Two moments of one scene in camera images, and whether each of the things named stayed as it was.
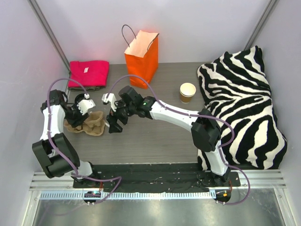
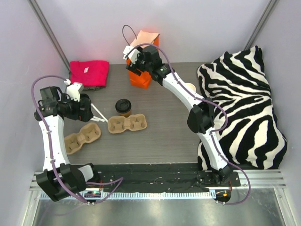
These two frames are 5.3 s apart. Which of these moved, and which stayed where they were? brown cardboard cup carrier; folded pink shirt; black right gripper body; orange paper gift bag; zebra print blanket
Moved: black right gripper body; brown cardboard cup carrier
Stayed: zebra print blanket; folded pink shirt; orange paper gift bag
